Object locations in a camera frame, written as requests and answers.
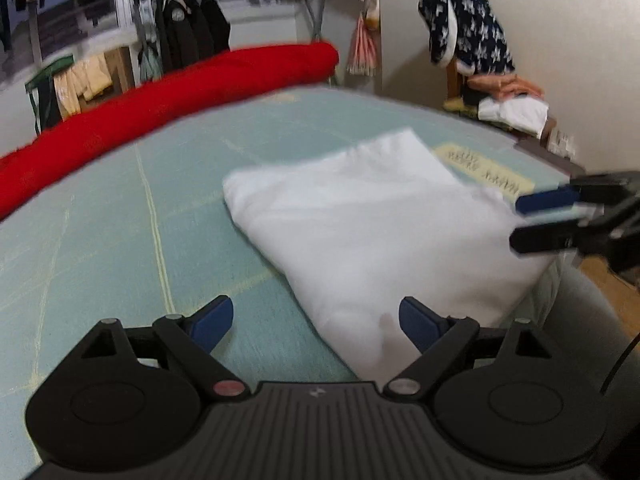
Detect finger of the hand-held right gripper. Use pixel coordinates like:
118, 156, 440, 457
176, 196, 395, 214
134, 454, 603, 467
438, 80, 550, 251
515, 182, 628, 214
510, 220, 606, 254

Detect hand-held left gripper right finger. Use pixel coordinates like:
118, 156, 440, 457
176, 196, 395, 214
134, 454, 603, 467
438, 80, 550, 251
382, 296, 571, 401

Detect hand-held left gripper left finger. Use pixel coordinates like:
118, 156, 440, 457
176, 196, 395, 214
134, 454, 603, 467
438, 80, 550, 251
55, 295, 251, 401

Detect white printed long-sleeve shirt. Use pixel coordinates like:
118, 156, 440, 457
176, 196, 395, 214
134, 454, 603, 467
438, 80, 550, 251
222, 128, 558, 388

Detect cardboard box with beige clothes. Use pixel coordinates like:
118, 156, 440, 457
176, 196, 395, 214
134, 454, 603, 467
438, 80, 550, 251
52, 55, 113, 116

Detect white folded garment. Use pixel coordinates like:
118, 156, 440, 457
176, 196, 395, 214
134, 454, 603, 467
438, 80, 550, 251
477, 96, 550, 138

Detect peach folded garment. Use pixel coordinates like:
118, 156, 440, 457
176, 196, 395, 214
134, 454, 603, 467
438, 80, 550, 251
467, 74, 545, 101

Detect green chair cushion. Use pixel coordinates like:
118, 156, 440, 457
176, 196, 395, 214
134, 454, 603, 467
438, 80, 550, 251
442, 97, 481, 118

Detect bed with green checked sheet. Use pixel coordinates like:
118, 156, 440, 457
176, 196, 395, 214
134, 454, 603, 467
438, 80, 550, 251
0, 85, 640, 480

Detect wooden chair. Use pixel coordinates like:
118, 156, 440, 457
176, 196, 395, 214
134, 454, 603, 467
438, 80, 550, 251
442, 55, 558, 148

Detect dark star-patterned garment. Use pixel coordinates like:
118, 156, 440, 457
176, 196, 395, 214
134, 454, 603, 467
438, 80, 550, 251
417, 0, 516, 78

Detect red quilt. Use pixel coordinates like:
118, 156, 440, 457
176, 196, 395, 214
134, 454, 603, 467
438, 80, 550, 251
0, 41, 340, 221

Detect pink striped curtain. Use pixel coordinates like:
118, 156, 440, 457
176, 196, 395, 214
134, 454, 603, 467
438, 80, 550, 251
340, 0, 381, 78

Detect teal hanging garment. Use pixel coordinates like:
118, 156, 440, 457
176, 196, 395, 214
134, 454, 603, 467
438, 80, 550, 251
136, 0, 163, 83

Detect dark green folding rack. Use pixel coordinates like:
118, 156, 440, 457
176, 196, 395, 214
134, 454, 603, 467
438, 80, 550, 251
25, 55, 76, 136

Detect black jackets on rack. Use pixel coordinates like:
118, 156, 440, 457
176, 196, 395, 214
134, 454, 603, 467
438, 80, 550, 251
154, 0, 232, 73

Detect metal drying rack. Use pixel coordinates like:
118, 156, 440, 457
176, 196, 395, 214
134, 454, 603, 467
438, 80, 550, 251
280, 0, 351, 43

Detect white wall socket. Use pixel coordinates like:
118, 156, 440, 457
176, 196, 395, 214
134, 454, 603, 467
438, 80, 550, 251
550, 131, 577, 159

